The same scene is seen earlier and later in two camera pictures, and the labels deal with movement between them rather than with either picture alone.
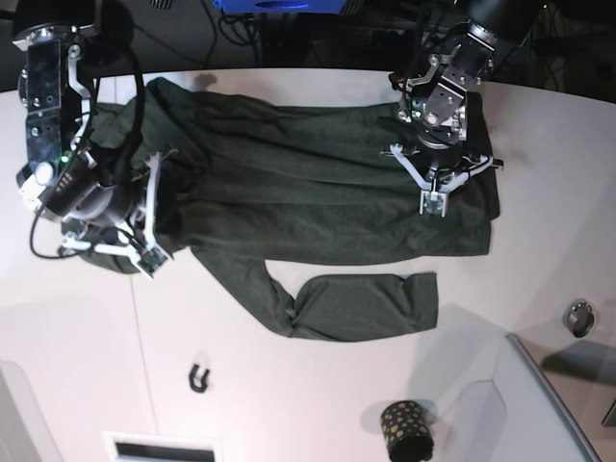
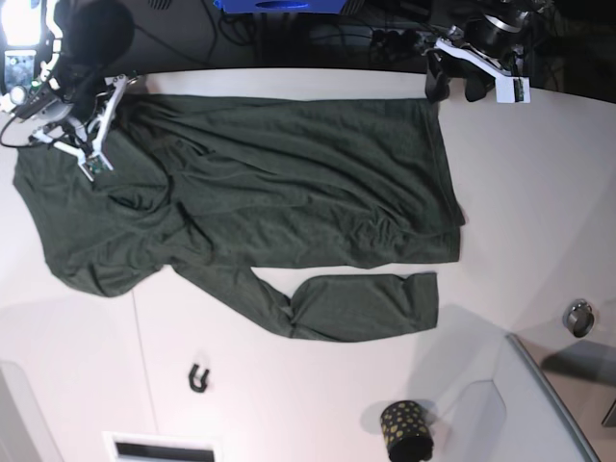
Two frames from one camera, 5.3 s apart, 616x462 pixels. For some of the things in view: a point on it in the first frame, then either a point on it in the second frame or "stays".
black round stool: x=111 y=45 stays
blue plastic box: x=281 y=6 stays
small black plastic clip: x=204 y=378 stays
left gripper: x=111 y=219 -> x=95 y=164
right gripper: x=435 y=168 -> x=489 y=41
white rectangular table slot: x=141 y=447 stays
